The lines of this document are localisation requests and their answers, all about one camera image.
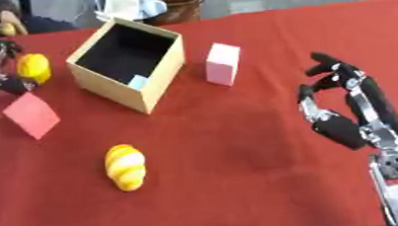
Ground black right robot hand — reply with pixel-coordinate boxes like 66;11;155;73
292;46;398;155

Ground person's hand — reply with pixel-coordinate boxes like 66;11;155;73
0;8;30;38

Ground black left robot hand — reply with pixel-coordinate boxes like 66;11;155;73
0;36;39;98

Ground small yellow object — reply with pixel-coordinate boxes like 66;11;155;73
0;22;20;38

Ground yellow toy fruit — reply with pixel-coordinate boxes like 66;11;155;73
16;52;53;87

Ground tan cardboard box black inside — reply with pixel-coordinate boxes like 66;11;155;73
61;12;191;120

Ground person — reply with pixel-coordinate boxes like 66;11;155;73
0;0;80;38

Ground red cube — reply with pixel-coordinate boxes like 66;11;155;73
0;90;64;143

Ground white bag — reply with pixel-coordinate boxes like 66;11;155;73
91;0;172;25

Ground light blue block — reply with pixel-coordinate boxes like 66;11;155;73
125;73;151;92

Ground pink white cube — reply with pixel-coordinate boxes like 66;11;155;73
202;40;245;89

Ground yellow toy croissant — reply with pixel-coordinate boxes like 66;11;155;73
102;142;150;193

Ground brown bag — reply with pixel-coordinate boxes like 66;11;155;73
141;0;211;28

